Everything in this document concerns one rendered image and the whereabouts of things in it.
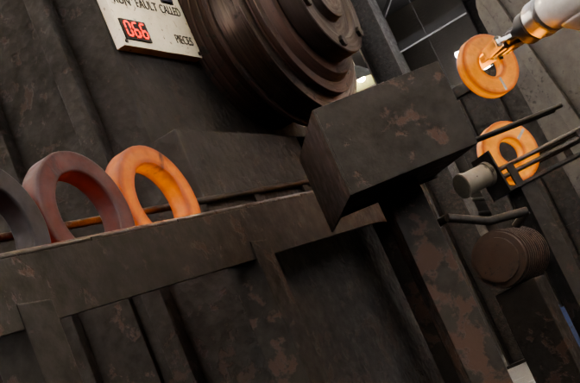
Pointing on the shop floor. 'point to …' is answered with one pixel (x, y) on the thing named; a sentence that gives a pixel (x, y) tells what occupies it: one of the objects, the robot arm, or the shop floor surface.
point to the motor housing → (528, 301)
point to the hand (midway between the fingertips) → (485, 59)
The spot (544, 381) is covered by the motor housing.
